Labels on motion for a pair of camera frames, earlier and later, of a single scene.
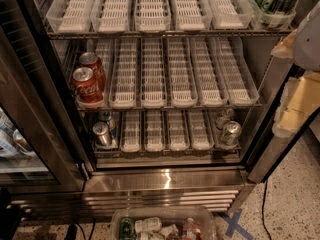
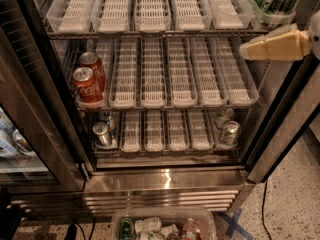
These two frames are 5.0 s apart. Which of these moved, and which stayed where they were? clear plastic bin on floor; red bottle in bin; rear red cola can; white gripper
Moved: white gripper
Stayed: rear red cola can; clear plastic bin on floor; red bottle in bin
